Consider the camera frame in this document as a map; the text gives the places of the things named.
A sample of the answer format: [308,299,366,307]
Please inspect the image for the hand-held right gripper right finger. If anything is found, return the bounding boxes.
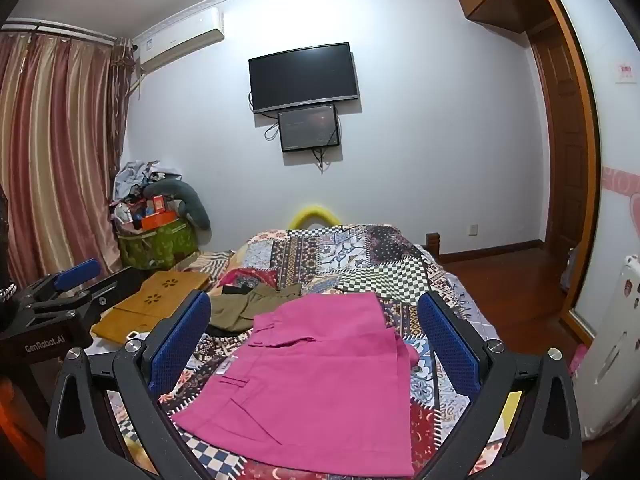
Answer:
[416,290,584,480]

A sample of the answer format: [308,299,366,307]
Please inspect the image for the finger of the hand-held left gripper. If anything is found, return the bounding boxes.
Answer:
[25,266,148,328]
[14,258,103,308]

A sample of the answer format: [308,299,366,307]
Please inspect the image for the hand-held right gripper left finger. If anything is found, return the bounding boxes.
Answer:
[45,290,213,480]

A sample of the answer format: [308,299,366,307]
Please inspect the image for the pink towel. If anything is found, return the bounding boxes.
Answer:
[170,292,421,477]

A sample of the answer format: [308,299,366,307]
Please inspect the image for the olive green pants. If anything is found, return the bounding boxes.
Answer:
[209,282,303,333]

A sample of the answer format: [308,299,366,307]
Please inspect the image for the wooden lap table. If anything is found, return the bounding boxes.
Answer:
[91,271,211,346]

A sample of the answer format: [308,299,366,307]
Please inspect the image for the green patterned bag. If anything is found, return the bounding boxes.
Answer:
[117,216,200,269]

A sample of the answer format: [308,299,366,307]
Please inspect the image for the orange box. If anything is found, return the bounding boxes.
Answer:
[141,209,179,231]

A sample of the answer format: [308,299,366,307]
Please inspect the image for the striped orange cloth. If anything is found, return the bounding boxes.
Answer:
[186,250,237,282]

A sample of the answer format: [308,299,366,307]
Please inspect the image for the red patterned cloth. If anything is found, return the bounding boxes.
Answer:
[217,267,278,291]

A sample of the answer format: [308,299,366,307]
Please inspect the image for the pile of white bags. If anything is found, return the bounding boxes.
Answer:
[114,160,182,202]

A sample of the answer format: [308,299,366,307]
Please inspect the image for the grey neck pillow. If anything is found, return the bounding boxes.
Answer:
[144,178,212,231]

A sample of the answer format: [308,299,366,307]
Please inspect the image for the pink striped curtain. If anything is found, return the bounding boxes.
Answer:
[0,32,132,288]

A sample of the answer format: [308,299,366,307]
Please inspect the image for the patchwork printed blanket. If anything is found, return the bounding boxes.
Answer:
[92,222,506,480]

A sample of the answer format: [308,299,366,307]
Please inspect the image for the small pink item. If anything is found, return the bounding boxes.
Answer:
[567,344,589,387]

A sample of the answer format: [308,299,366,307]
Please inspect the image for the grey hanging cloth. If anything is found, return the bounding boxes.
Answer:
[560,249,582,292]

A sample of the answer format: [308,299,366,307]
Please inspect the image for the yellow foam hoop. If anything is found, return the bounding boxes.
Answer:
[290,203,343,231]

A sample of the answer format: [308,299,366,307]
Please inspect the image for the wooden door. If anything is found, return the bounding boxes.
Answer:
[524,0,602,348]
[530,25,587,262]

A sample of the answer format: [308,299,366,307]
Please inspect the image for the white air conditioner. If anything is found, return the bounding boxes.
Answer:
[132,7,225,73]

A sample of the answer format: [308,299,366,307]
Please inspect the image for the pink wall decoration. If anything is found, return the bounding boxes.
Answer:
[600,162,640,239]

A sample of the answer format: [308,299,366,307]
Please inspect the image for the white curtain rail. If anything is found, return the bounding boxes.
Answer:
[0,17,137,45]

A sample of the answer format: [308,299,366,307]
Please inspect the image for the black wall television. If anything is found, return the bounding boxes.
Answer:
[248,42,360,115]

